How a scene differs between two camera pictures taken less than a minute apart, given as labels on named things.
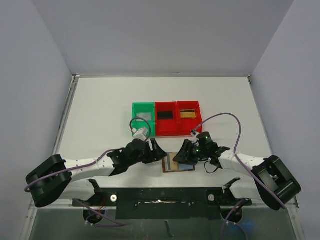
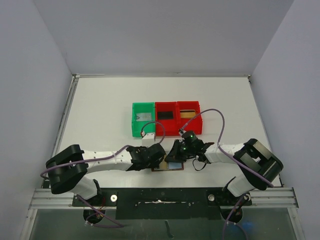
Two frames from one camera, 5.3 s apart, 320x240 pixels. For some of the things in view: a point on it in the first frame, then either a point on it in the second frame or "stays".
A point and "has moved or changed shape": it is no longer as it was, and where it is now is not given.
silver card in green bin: x=146 y=116 stays
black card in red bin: x=165 y=115 stays
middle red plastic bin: x=166 y=119 stays
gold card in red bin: x=188 y=114 stays
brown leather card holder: x=169 y=165 has moved or changed shape
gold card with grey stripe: x=172 y=165 -> x=163 y=165
